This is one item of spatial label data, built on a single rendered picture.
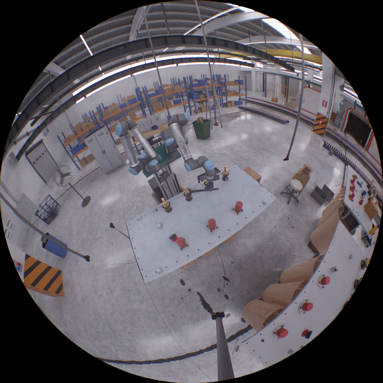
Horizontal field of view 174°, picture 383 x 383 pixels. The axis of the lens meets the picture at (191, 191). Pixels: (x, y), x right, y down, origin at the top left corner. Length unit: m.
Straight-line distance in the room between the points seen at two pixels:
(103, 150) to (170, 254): 5.05
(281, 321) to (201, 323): 1.76
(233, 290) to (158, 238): 1.77
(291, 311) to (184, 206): 1.48
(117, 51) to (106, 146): 4.43
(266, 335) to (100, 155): 6.24
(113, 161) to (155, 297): 5.14
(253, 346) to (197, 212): 1.40
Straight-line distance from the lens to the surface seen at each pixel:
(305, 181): 3.86
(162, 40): 7.33
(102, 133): 5.47
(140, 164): 1.73
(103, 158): 5.81
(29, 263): 4.97
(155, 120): 5.88
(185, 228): 1.29
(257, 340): 1.18
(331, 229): 2.75
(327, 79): 10.70
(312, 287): 1.31
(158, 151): 2.01
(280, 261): 2.89
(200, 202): 1.42
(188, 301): 2.60
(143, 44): 7.05
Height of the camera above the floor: 2.52
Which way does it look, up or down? 49 degrees down
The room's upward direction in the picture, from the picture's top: 14 degrees counter-clockwise
